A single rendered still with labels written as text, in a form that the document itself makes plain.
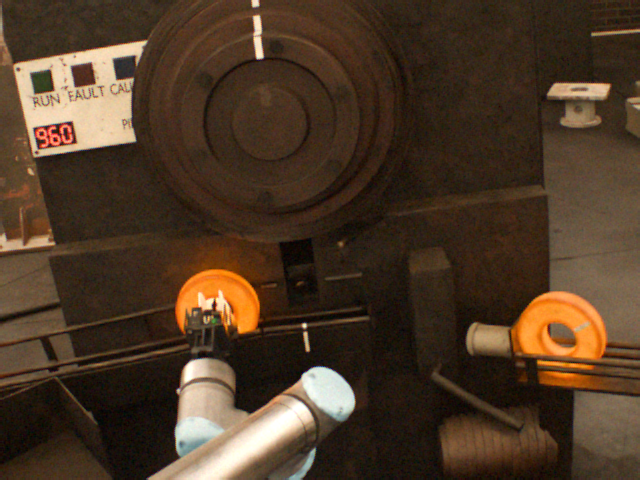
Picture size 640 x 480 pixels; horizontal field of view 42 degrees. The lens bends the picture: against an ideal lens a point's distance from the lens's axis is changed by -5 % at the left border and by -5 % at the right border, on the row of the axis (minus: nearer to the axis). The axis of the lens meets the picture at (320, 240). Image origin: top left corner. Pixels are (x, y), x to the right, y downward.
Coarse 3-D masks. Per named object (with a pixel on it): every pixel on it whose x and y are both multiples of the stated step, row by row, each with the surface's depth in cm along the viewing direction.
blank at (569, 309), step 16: (544, 304) 141; (560, 304) 139; (576, 304) 138; (528, 320) 144; (544, 320) 142; (560, 320) 140; (576, 320) 138; (592, 320) 137; (528, 336) 145; (544, 336) 145; (576, 336) 139; (592, 336) 138; (544, 352) 144; (560, 352) 144; (576, 352) 141; (592, 352) 139; (592, 368) 140
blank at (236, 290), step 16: (208, 272) 157; (224, 272) 157; (192, 288) 156; (208, 288) 156; (224, 288) 156; (240, 288) 156; (192, 304) 157; (240, 304) 158; (256, 304) 158; (240, 320) 159; (256, 320) 159
